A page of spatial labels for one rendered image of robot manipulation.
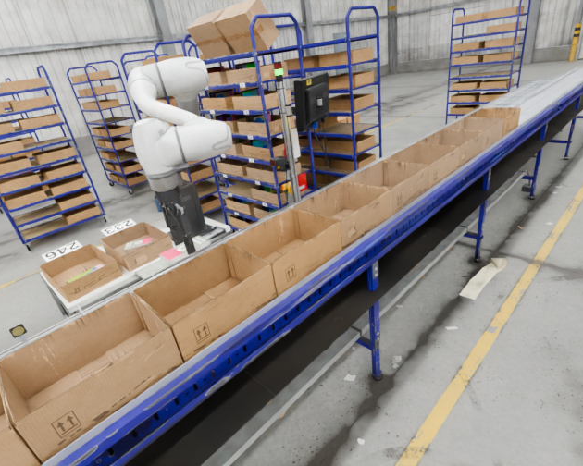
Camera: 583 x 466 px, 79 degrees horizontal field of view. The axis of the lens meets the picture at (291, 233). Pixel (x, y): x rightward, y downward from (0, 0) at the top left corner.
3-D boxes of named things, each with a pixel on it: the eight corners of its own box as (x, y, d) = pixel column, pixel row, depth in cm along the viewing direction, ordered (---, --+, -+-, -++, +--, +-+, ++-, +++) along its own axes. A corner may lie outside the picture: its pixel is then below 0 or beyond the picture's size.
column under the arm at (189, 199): (162, 236, 232) (145, 189, 217) (195, 220, 247) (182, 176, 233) (182, 246, 215) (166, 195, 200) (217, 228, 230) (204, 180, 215)
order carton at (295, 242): (296, 239, 175) (291, 207, 167) (343, 254, 155) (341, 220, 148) (232, 276, 152) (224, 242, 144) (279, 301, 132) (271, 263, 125)
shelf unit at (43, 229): (27, 252, 427) (-70, 77, 338) (21, 241, 461) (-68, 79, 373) (109, 222, 481) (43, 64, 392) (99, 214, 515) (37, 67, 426)
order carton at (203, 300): (232, 276, 152) (224, 242, 144) (279, 301, 132) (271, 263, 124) (146, 328, 129) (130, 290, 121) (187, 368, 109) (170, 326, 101)
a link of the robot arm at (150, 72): (122, 78, 134) (158, 70, 136) (120, 62, 146) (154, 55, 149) (135, 110, 143) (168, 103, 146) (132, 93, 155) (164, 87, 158)
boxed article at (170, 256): (160, 258, 121) (158, 254, 121) (200, 239, 131) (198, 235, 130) (170, 264, 116) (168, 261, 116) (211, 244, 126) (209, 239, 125)
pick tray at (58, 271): (96, 257, 217) (90, 243, 213) (123, 275, 192) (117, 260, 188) (46, 280, 199) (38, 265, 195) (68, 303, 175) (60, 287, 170)
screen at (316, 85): (324, 153, 273) (321, 71, 245) (345, 154, 266) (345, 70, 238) (299, 175, 236) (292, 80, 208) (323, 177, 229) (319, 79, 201)
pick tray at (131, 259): (147, 234, 237) (142, 221, 233) (175, 250, 211) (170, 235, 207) (105, 252, 221) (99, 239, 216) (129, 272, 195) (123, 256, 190)
